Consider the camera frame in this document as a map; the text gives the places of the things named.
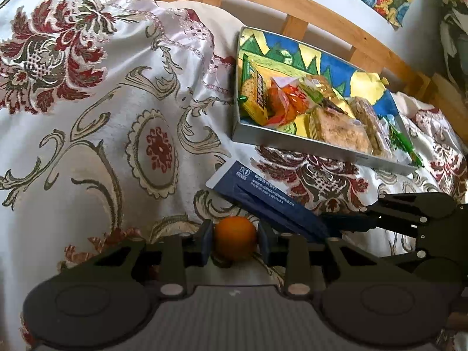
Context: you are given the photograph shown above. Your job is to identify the wooden bed headboard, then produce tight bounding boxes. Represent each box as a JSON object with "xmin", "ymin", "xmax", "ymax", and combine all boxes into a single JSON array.
[{"xmin": 104, "ymin": 0, "xmax": 468, "ymax": 132}]

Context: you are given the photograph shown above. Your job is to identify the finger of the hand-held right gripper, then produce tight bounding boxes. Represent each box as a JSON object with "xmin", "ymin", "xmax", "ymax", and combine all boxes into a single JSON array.
[
  {"xmin": 378, "ymin": 225, "xmax": 428, "ymax": 264},
  {"xmin": 322, "ymin": 192, "xmax": 459, "ymax": 233}
]

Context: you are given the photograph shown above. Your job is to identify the yellow snack packet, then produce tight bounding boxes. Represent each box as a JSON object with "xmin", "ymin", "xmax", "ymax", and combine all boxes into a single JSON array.
[{"xmin": 237, "ymin": 54, "xmax": 278, "ymax": 127}]

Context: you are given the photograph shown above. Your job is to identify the small green leafy packet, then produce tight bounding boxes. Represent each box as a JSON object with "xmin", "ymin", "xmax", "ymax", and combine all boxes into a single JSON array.
[{"xmin": 384, "ymin": 115, "xmax": 406, "ymax": 150}]

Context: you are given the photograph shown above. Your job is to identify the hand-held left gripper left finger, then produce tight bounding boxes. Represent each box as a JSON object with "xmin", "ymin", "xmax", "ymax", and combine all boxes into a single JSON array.
[{"xmin": 60, "ymin": 219, "xmax": 214, "ymax": 297}]

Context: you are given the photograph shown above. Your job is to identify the metal tray with dinosaur drawing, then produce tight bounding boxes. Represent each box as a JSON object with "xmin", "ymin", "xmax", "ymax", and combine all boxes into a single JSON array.
[{"xmin": 230, "ymin": 26, "xmax": 419, "ymax": 176}]

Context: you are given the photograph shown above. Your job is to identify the floral satin blanket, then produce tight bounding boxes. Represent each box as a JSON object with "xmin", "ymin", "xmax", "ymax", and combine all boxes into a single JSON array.
[{"xmin": 0, "ymin": 0, "xmax": 468, "ymax": 351}]

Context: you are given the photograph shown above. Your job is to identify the green stick packet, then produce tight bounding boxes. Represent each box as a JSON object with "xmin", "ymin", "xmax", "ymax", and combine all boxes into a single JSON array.
[{"xmin": 389, "ymin": 124, "xmax": 425, "ymax": 167}]

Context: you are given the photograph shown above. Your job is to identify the orange fruit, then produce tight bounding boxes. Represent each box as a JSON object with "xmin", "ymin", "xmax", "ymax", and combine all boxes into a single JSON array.
[{"xmin": 213, "ymin": 216, "xmax": 257, "ymax": 261}]

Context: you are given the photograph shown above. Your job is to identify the orange snack bag red label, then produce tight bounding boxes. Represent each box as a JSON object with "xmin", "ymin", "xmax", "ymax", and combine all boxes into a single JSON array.
[{"xmin": 265, "ymin": 77, "xmax": 324, "ymax": 127}]

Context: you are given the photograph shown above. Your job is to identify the gold foil snack packet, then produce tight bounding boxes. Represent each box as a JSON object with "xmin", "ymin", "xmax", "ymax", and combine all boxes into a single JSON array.
[{"xmin": 303, "ymin": 75, "xmax": 353, "ymax": 112}]

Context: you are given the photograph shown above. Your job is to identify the hanging patterned clothes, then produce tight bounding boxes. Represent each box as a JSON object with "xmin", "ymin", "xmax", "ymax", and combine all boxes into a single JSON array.
[{"xmin": 437, "ymin": 0, "xmax": 468, "ymax": 92}]

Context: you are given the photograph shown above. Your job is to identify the long granola bar clear wrapper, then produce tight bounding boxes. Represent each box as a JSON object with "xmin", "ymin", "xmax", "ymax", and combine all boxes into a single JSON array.
[{"xmin": 349, "ymin": 97, "xmax": 393, "ymax": 158}]

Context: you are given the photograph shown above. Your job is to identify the blue and white packet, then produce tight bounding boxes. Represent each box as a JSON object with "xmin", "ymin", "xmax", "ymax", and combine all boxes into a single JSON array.
[{"xmin": 205, "ymin": 159, "xmax": 331, "ymax": 244}]

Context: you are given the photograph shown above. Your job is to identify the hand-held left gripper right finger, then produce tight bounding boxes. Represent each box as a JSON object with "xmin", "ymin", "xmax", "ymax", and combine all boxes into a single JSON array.
[{"xmin": 258, "ymin": 223, "xmax": 414, "ymax": 297}]

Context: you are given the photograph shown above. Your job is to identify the square rice crisp bar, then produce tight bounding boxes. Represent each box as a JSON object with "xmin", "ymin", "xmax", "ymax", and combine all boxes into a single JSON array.
[{"xmin": 309, "ymin": 106, "xmax": 374, "ymax": 154}]

